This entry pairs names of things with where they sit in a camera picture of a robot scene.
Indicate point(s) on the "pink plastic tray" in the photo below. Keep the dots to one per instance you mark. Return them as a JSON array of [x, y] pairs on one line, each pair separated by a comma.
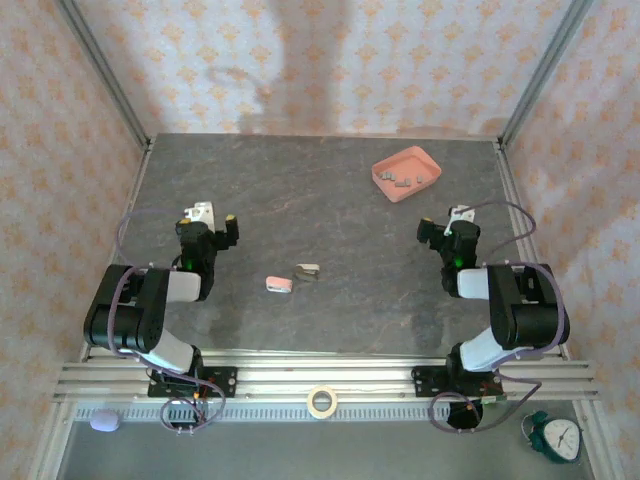
[[410, 162]]

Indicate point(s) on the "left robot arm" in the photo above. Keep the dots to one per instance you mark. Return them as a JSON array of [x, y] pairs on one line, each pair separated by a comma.
[[125, 310]]

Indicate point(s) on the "small green circuit board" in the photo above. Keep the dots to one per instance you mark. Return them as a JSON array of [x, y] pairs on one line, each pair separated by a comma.
[[495, 399]]

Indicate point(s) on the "masking tape roll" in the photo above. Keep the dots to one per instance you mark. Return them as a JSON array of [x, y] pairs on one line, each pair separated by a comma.
[[310, 400]]

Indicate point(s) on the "small purple object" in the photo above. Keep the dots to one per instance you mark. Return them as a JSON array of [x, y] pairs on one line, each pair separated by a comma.
[[104, 421]]

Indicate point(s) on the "green alarm clock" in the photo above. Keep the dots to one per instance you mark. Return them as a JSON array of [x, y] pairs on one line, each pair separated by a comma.
[[562, 440]]

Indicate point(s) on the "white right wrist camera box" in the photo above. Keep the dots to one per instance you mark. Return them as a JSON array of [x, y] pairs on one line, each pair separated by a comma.
[[464, 214]]

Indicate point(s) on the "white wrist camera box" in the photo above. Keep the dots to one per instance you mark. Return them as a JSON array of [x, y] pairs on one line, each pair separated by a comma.
[[464, 214], [204, 211]]

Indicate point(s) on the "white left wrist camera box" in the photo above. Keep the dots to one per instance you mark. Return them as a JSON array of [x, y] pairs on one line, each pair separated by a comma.
[[204, 211]]

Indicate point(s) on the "aluminium side rail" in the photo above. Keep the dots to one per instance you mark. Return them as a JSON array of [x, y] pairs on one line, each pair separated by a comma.
[[506, 175], [133, 200]]

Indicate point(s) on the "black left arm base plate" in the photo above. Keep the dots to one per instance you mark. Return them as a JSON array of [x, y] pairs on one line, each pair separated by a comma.
[[225, 382]]

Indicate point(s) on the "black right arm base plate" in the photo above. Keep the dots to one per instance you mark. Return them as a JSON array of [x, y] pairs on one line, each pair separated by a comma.
[[425, 382]]

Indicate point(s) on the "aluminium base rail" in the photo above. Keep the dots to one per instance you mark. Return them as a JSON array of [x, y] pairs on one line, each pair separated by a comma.
[[350, 372]]

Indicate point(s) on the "aluminium frame post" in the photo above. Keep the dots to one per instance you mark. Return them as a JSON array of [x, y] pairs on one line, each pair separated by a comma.
[[100, 65], [545, 65]]

